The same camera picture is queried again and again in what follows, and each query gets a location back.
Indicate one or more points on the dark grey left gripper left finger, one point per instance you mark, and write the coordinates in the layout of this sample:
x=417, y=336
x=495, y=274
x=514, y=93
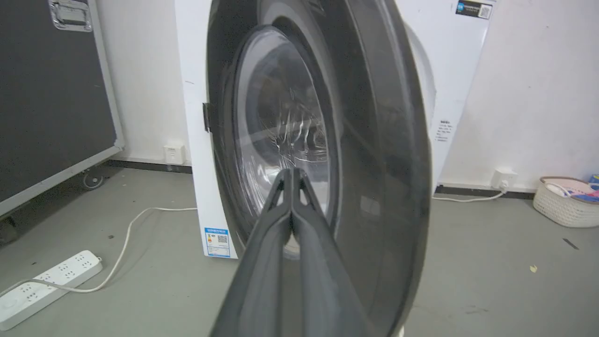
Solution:
x=262, y=281

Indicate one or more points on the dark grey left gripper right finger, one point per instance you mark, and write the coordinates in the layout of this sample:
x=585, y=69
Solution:
x=323, y=281

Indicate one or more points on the dark round washing machine door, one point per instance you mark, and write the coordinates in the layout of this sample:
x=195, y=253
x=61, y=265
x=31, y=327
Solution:
x=374, y=140

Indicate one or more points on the white front-load washing machine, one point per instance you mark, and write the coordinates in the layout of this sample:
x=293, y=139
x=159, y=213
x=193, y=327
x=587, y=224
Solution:
x=196, y=140

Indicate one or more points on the blue energy label sticker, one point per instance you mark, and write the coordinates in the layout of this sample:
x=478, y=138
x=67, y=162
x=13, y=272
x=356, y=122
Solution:
x=217, y=242

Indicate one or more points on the black flight case caster wheel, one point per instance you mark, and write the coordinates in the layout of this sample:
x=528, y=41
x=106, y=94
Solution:
x=92, y=180

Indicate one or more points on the white power strip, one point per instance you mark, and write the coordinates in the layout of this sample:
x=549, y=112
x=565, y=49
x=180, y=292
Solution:
x=42, y=288

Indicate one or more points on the white woven laundry basket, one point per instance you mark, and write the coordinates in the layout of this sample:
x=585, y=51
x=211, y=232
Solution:
x=564, y=208

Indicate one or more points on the pink cloth in basket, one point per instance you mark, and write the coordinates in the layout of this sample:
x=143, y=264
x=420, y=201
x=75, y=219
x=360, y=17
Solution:
x=578, y=189

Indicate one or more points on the black flight case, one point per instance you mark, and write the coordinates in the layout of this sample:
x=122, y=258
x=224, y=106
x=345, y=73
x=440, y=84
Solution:
x=47, y=93

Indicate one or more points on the black QR label sticker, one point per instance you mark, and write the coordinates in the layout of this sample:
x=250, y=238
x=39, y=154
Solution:
x=473, y=8

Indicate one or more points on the silver flight case latch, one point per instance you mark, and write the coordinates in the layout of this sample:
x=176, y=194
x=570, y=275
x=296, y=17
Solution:
x=71, y=14

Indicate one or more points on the white wall socket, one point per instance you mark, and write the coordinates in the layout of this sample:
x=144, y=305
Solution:
x=174, y=153

